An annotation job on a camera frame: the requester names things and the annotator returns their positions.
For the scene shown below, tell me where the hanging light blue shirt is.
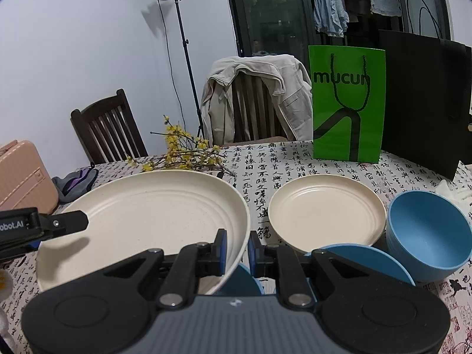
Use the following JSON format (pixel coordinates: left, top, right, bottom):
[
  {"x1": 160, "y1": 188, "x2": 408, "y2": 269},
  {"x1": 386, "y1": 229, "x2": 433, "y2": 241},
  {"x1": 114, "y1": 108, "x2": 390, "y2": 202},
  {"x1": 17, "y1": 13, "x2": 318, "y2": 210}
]
[{"x1": 313, "y1": 0, "x2": 349, "y2": 37}]

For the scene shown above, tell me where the dark glass sliding door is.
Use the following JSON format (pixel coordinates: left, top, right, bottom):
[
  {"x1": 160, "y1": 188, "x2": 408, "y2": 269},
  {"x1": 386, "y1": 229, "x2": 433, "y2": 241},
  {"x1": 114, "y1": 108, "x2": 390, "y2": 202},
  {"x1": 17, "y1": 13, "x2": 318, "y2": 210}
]
[{"x1": 223, "y1": 0, "x2": 452, "y2": 141}]

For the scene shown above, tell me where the large cream plate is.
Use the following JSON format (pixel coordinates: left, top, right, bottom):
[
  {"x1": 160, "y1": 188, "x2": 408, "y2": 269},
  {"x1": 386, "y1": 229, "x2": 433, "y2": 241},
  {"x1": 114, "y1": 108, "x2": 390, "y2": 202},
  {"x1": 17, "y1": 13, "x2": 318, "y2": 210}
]
[{"x1": 36, "y1": 170, "x2": 251, "y2": 296}]

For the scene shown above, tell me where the wooden chair under jacket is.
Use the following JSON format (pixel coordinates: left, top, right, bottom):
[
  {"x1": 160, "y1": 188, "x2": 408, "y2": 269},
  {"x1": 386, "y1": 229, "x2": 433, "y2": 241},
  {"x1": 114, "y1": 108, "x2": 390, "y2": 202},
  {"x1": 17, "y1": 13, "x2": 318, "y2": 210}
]
[{"x1": 230, "y1": 70, "x2": 292, "y2": 144}]

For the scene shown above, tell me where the black paper bag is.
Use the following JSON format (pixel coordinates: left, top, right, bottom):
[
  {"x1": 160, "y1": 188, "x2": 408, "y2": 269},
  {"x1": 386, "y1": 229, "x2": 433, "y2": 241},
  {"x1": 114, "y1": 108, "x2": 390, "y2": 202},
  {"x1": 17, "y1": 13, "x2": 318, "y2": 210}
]
[{"x1": 378, "y1": 0, "x2": 472, "y2": 179}]

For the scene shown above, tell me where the beige hard case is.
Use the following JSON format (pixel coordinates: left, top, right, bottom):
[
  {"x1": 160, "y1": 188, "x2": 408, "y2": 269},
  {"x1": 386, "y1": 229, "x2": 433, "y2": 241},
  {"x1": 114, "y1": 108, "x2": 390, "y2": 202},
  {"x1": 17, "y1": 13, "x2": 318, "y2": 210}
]
[{"x1": 0, "y1": 140, "x2": 60, "y2": 215}]

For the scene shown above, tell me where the beige jacket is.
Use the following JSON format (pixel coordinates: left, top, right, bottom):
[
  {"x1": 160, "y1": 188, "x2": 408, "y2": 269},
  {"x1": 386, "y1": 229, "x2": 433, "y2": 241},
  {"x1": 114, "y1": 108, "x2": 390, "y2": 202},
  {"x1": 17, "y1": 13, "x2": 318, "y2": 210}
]
[{"x1": 201, "y1": 55, "x2": 313, "y2": 145}]

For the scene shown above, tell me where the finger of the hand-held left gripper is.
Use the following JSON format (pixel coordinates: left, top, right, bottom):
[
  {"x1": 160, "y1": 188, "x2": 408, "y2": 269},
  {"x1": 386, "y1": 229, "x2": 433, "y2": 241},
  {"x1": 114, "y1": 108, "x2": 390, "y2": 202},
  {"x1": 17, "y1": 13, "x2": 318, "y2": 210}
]
[{"x1": 37, "y1": 210, "x2": 90, "y2": 244}]

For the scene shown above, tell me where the dark wooden chair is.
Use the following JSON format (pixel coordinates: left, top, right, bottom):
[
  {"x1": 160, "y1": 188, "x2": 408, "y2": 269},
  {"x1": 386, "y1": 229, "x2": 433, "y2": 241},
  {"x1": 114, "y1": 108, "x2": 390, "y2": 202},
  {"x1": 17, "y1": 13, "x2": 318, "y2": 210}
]
[{"x1": 71, "y1": 89, "x2": 149, "y2": 165}]

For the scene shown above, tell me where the studio light on stand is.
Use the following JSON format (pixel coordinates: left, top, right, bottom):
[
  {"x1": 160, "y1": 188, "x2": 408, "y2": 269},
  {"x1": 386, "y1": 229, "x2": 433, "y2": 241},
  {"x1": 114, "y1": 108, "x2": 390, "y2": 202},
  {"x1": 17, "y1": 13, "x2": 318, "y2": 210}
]
[{"x1": 152, "y1": 0, "x2": 205, "y2": 141}]

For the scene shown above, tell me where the grey purple cloth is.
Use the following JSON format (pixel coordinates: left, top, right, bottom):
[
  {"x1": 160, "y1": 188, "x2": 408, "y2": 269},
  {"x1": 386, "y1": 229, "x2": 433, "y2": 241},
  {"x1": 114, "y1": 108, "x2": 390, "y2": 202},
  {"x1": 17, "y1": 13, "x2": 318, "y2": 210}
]
[{"x1": 52, "y1": 168, "x2": 99, "y2": 203}]

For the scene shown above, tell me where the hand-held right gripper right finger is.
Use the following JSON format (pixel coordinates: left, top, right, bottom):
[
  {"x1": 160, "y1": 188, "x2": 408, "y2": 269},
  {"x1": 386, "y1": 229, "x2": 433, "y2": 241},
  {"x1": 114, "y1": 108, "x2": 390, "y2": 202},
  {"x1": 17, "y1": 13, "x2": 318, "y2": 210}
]
[{"x1": 248, "y1": 230, "x2": 369, "y2": 307}]

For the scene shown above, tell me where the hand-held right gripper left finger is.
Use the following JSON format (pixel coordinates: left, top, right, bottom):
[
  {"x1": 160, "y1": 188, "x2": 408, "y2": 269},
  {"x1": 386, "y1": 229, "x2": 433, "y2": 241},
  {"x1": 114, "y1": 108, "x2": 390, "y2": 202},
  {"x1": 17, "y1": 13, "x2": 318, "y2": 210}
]
[{"x1": 103, "y1": 229, "x2": 227, "y2": 310}]

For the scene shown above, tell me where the medium cream plate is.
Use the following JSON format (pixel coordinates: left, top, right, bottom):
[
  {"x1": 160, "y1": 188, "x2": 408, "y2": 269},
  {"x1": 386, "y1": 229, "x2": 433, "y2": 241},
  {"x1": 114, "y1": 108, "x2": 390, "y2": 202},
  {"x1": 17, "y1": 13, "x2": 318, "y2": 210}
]
[{"x1": 268, "y1": 174, "x2": 387, "y2": 255}]

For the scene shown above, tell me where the green paper bag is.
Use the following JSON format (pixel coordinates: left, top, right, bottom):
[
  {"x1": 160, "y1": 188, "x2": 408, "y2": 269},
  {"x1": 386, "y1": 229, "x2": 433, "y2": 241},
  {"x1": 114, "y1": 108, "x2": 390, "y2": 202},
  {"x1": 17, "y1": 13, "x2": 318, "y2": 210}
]
[{"x1": 308, "y1": 45, "x2": 386, "y2": 163}]

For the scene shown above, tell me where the white crumpled tissue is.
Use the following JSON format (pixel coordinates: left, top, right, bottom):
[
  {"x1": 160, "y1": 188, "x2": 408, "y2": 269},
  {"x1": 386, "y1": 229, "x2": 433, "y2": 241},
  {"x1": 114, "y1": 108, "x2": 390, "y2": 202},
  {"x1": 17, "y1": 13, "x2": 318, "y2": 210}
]
[{"x1": 433, "y1": 179, "x2": 472, "y2": 207}]

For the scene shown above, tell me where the yellow flower branch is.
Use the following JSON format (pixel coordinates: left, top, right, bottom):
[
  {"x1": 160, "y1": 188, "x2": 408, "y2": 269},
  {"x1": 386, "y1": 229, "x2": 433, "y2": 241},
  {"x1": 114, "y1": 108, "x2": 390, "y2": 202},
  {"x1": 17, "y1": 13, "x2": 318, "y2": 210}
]
[{"x1": 125, "y1": 115, "x2": 237, "y2": 178}]

